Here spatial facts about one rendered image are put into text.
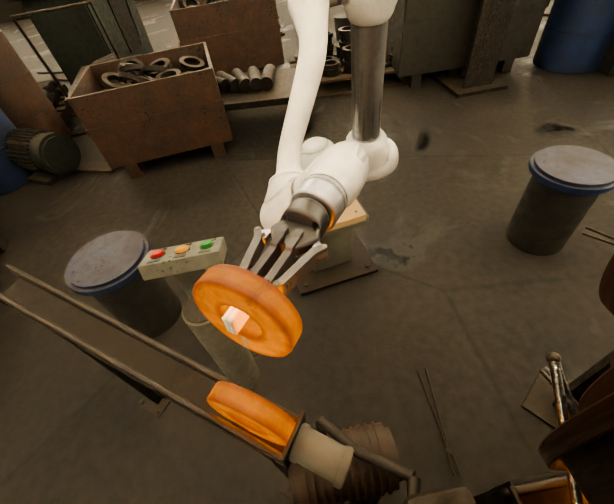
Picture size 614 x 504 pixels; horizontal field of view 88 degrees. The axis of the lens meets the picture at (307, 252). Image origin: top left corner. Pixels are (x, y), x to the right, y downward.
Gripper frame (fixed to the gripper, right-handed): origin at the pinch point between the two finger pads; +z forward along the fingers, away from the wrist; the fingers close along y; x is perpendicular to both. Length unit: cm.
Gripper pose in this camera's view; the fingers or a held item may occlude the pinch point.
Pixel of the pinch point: (244, 305)
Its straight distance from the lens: 43.2
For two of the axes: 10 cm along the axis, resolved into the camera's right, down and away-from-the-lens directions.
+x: -0.8, -7.1, -7.0
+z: -4.3, 6.6, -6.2
